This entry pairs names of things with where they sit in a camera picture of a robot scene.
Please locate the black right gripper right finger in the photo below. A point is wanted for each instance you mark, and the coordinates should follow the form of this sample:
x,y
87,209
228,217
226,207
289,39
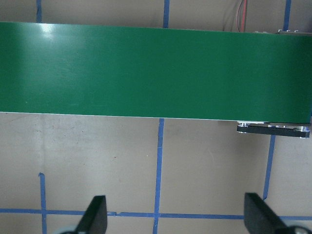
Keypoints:
x,y
259,218

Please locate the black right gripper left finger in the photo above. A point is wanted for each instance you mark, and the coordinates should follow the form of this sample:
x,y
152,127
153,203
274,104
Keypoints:
x,y
94,220

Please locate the green conveyor belt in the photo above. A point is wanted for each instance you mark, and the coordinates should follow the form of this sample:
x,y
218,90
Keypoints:
x,y
262,81

